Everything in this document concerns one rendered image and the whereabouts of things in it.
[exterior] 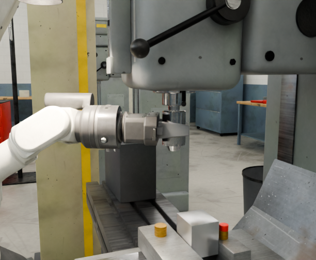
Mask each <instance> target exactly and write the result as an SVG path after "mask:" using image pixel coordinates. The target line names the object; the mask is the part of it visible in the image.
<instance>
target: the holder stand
mask: <svg viewBox="0 0 316 260"><path fill-rule="evenodd" d="M105 183H106V184H107V186H108V187H109V188H110V190H111V191H112V192H113V194H114V195H115V196H116V198H117V199H118V200H119V202H120V203H126V202H134V201H141V200H150V199H156V146H155V145H144V144H142V143H123V142H122V143H121V147H120V149H110V150H109V152H107V151H106V149H105Z"/></svg>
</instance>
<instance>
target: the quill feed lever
mask: <svg viewBox="0 0 316 260"><path fill-rule="evenodd" d="M206 8H207V9H206V10H205V11H203V12H201V13H199V14H197V15H195V16H193V17H191V18H189V19H187V20H186V21H184V22H182V23H180V24H178V25H176V26H174V27H172V28H170V29H168V30H166V31H164V32H162V33H160V34H158V35H156V36H155V37H153V38H151V39H149V40H147V41H146V40H144V39H142V38H138V39H135V40H134V41H133V42H132V43H131V45H130V51H131V54H132V55H133V56H134V57H135V58H138V59H142V58H145V57H146V56H147V55H148V54H149V51H150V48H151V47H153V46H155V45H157V44H158V43H160V42H162V41H164V40H166V39H168V38H170V37H172V36H174V35H176V34H178V33H179V32H181V31H183V30H185V29H187V28H189V27H191V26H193V25H195V24H197V23H199V22H201V21H202V20H204V19H206V18H208V17H210V18H211V19H212V20H213V21H214V22H215V23H217V24H219V25H231V24H234V23H237V22H239V21H241V20H243V19H244V18H245V17H246V15H247V14H248V11H249V8H250V0H206Z"/></svg>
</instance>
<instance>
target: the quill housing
mask: <svg viewBox="0 0 316 260"><path fill-rule="evenodd" d="M206 9H207V8H206V0H131V43H132V42H133V41H134V40H135V39H138V38H142V39H144V40H146V41H147V40H149V39H151V38H153V37H155V36H156V35H158V34H160V33H162V32H164V31H166V30H168V29H170V28H172V27H174V26H176V25H178V24H180V23H182V22H184V21H186V20H187V19H189V18H191V17H193V16H195V15H197V14H199V13H201V12H203V11H205V10H206ZM242 28H243V20H241V21H239V22H237V23H234V24H231V25H219V24H217V23H215V22H214V21H213V20H212V19H211V18H210V17H208V18H206V19H204V20H202V21H201V22H199V23H197V24H195V25H193V26H191V27H189V28H187V29H185V30H183V31H181V32H179V33H178V34H176V35H174V36H172V37H170V38H168V39H166V40H164V41H162V42H160V43H158V44H157V45H155V46H153V47H151V48H150V51H149V54H148V55H147V56H146V57H145V58H142V59H138V58H135V57H134V56H133V55H132V54H131V69H132V72H131V73H130V74H121V77H122V80H123V82H124V84H125V85H126V86H128V87H129V88H133V89H141V90H150V91H206V90H229V89H232V88H233V87H235V86H236V85H237V84H238V82H239V80H240V77H241V57H242Z"/></svg>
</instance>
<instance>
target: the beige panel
mask: <svg viewBox="0 0 316 260"><path fill-rule="evenodd" d="M27 21H28V40H29V58H30V77H31V96H32V107H33V115H34V114H35V113H37V112H39V111H40V110H42V109H44V108H45V104H44V97H45V94H46V93H93V95H94V105H97V65H96V26H95V6H94V0H63V3H62V4H59V5H32V4H27ZM35 163H36V182H37V200H38V219H39V238H40V252H37V253H35V255H34V260H75V259H77V258H82V257H88V256H94V255H99V254H103V251H102V248H101V245H100V242H99V239H98V236H97V233H96V230H95V227H94V224H93V221H92V218H91V215H90V212H89V209H88V206H87V202H86V182H98V183H99V184H100V182H99V149H88V148H85V147H84V146H83V144H82V143H81V142H79V143H78V144H76V143H74V144H64V143H61V142H56V143H54V144H52V145H51V146H49V147H47V148H46V149H44V150H42V151H41V152H39V154H38V158H37V159H36V160H35Z"/></svg>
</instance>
